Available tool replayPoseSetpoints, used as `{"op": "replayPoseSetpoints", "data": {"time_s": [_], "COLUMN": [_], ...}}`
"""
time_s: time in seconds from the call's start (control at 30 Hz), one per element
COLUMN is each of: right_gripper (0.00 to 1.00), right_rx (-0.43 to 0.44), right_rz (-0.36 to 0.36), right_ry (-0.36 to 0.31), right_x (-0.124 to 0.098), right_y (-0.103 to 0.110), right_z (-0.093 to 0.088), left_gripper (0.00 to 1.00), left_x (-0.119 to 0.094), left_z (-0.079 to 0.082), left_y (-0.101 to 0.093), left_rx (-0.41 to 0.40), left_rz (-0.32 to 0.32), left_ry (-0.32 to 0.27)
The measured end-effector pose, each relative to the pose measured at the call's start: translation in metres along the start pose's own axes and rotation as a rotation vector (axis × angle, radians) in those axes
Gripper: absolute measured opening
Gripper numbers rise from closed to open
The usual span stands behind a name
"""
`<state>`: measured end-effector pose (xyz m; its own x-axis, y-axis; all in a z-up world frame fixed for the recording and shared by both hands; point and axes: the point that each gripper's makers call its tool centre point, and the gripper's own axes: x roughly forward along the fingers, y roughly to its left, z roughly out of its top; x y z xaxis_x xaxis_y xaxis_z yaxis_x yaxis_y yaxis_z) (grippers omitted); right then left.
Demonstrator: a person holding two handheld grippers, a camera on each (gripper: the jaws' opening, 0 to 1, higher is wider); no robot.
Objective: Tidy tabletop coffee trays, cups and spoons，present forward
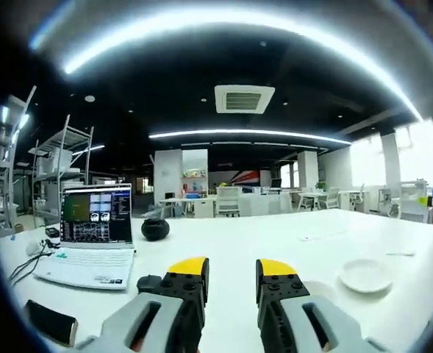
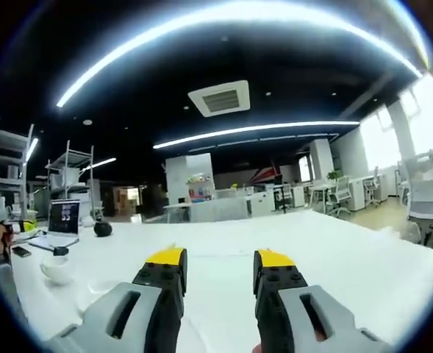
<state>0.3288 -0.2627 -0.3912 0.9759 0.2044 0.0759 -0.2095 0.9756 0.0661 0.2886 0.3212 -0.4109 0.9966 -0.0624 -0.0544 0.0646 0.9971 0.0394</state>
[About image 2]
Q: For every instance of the open silver laptop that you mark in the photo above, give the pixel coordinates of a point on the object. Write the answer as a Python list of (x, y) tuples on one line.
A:
[(61, 224)]

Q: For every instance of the grey metal shelving rack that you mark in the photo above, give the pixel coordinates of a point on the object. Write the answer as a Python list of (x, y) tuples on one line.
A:
[(1, 165)]

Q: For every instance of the white tabletop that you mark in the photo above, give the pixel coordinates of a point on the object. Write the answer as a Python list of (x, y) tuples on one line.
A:
[(333, 257)]

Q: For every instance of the ceiling air conditioner vent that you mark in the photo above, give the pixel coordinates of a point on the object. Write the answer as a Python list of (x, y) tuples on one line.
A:
[(220, 98)]

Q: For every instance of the long ceiling light strip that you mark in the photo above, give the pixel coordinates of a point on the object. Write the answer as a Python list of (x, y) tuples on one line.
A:
[(216, 40)]

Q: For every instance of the white coffee cup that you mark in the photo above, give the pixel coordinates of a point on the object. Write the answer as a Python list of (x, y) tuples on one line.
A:
[(56, 269)]

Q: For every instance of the black round speaker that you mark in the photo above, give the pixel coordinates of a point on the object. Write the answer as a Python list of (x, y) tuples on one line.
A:
[(102, 228)]

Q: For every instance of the person's right hand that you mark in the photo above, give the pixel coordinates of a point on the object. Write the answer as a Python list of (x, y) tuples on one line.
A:
[(257, 349)]

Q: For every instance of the white reception counter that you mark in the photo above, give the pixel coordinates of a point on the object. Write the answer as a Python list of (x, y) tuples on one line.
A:
[(216, 207)]

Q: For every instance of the white metal shelving rack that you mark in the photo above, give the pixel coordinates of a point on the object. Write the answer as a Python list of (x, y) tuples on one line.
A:
[(71, 173)]

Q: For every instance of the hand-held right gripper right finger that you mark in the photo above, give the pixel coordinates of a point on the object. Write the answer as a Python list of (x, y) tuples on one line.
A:
[(297, 312)]

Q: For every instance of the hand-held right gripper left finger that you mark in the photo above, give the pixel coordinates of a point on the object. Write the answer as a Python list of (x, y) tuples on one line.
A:
[(128, 312)]

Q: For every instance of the small black box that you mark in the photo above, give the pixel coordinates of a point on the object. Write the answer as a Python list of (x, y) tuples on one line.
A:
[(60, 251)]

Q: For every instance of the white mesh office chair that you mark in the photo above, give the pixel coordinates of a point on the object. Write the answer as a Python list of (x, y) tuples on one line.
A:
[(425, 195)]

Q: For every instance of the black smartphone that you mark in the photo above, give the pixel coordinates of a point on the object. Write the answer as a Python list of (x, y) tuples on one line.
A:
[(21, 252)]

